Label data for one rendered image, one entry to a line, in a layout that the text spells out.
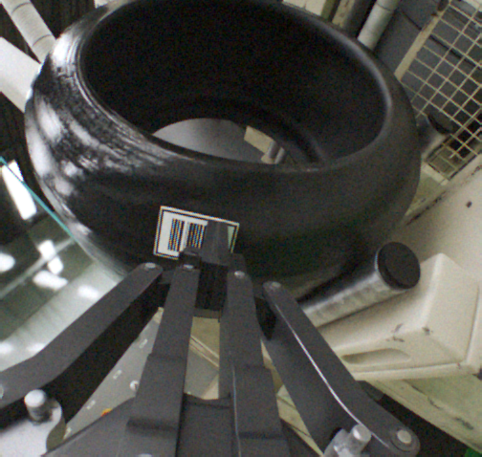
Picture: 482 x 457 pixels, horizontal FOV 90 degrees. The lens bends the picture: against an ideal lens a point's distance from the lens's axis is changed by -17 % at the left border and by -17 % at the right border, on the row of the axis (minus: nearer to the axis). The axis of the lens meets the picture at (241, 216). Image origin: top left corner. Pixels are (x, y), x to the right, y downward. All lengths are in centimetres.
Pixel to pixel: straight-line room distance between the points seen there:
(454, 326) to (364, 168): 16
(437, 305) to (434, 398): 52
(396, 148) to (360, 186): 9
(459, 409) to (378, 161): 67
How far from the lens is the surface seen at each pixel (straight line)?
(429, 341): 28
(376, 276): 27
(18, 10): 172
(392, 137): 35
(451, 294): 30
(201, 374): 94
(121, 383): 96
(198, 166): 23
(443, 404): 81
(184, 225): 22
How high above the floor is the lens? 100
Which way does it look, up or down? 9 degrees up
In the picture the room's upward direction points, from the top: 54 degrees counter-clockwise
